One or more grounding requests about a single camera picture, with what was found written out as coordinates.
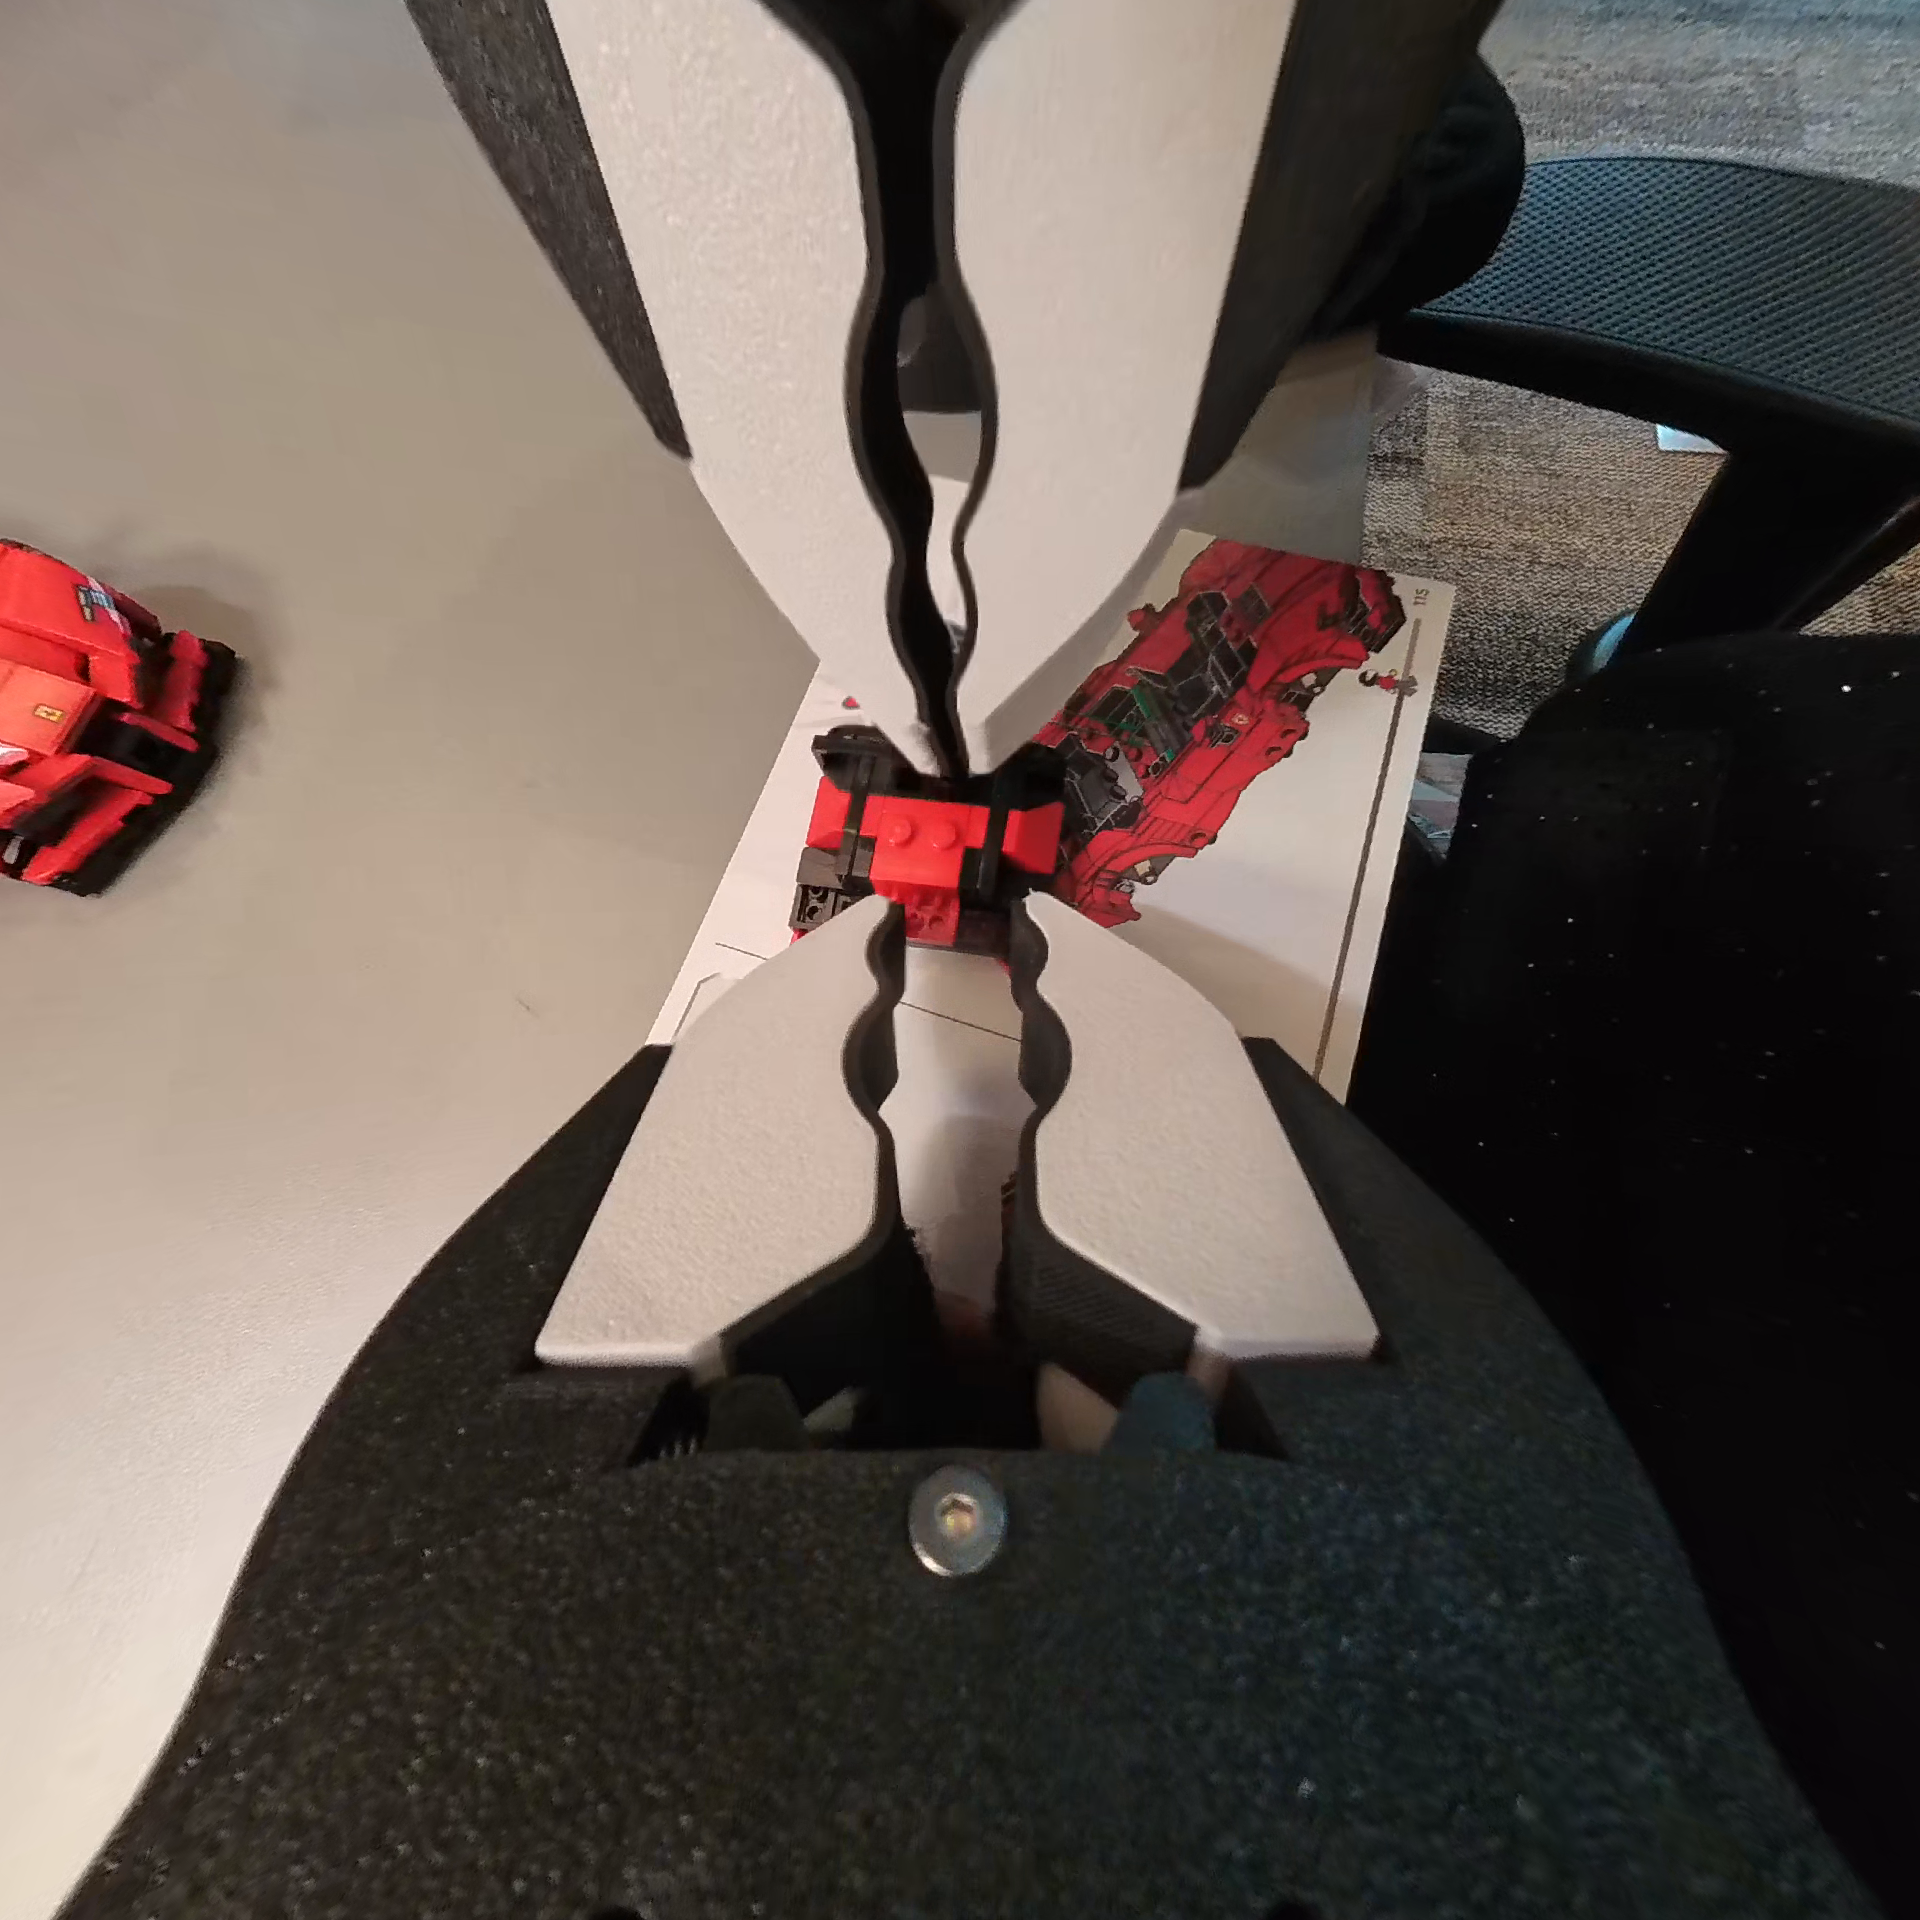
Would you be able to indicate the lego instruction booklet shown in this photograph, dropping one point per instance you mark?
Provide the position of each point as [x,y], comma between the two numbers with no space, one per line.
[1275,931]

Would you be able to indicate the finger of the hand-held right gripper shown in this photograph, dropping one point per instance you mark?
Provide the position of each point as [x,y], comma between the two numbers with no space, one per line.
[720,271]
[1110,271]

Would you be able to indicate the red black lego module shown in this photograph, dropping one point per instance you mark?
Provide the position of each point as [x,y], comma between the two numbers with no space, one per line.
[930,849]

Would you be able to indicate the red lego car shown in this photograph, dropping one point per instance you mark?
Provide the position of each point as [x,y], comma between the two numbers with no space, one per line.
[89,721]

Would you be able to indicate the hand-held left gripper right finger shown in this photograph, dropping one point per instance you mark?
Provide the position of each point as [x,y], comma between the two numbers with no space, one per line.
[1184,1185]

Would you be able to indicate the black office chair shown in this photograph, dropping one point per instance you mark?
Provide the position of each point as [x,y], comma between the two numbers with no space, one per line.
[1651,271]

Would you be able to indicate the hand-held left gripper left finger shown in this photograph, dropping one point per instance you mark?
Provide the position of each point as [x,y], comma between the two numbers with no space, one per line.
[735,1185]

